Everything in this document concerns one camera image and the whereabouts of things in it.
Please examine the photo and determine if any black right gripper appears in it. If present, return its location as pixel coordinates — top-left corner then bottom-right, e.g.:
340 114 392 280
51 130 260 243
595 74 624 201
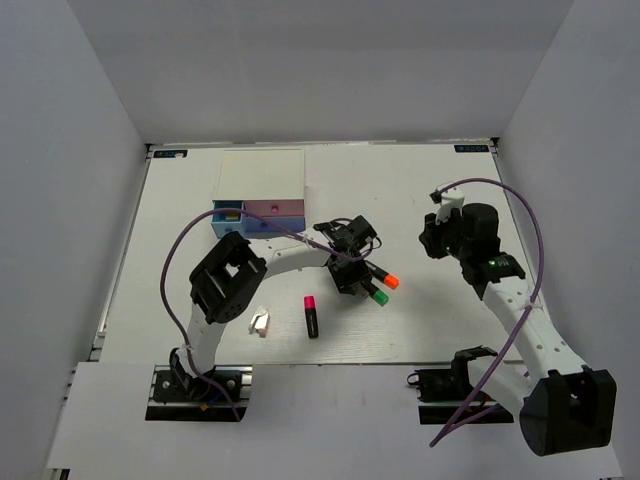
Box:
420 206 473 261

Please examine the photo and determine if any green capped highlighter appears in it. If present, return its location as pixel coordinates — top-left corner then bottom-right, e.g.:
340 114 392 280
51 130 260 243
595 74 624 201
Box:
364 284 389 306

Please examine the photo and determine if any orange capped highlighter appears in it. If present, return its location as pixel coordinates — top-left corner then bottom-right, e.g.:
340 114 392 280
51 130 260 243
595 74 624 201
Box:
367 262 399 290

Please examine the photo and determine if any pink capped highlighter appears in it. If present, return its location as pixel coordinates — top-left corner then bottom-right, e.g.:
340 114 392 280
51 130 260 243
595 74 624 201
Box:
303 296 319 339

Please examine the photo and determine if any pink drawer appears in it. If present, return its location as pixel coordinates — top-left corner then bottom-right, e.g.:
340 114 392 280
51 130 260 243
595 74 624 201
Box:
243 199 305 217

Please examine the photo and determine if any dark blue drawer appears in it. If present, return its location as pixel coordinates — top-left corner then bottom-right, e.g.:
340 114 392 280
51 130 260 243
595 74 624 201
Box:
244 216 306 234

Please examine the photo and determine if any light blue drawer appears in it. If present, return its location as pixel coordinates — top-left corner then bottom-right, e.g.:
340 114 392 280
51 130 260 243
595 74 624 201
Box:
210 200 246 239

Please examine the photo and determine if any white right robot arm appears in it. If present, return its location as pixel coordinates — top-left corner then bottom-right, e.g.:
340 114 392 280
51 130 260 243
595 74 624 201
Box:
419 180 617 457

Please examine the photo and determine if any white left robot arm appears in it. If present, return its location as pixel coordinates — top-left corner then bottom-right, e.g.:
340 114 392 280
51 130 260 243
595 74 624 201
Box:
160 215 380 401

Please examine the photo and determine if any white drawer cabinet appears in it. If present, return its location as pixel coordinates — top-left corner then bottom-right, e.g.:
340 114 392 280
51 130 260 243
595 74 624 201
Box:
213 148 305 201

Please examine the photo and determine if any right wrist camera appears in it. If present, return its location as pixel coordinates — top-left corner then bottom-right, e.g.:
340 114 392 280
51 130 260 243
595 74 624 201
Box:
430 185 465 224

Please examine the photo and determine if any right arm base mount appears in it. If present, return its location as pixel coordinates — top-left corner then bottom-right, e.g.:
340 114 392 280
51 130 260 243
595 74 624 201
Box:
406 368 514 426

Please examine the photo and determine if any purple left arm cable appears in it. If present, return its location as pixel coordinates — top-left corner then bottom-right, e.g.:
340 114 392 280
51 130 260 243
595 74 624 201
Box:
159 208 371 422

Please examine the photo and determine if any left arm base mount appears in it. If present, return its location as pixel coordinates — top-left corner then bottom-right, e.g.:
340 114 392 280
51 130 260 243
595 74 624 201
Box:
145 366 253 423

